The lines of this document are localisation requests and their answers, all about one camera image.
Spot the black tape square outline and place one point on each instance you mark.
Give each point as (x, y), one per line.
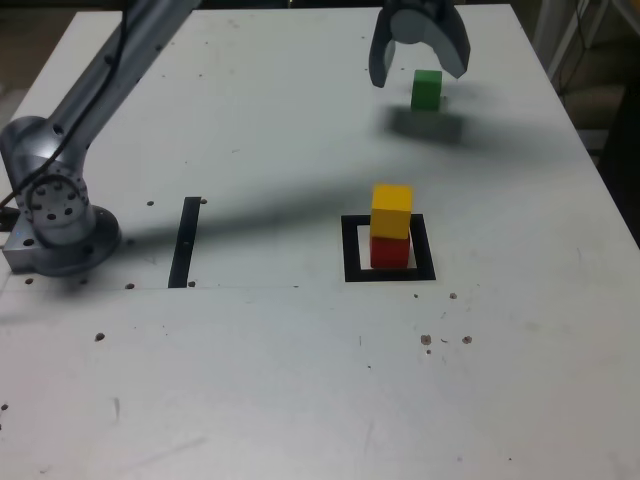
(350, 250)

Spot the red cube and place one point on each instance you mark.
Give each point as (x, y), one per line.
(390, 252)

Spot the white metal frame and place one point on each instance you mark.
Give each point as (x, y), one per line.
(561, 50)

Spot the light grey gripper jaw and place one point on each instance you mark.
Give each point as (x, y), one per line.
(440, 35)

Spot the green cube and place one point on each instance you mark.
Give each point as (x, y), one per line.
(426, 92)

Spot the black tape strip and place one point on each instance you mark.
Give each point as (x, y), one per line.
(184, 240)

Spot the yellow cube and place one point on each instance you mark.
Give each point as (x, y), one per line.
(391, 212)

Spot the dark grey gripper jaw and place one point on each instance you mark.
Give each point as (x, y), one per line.
(380, 55)

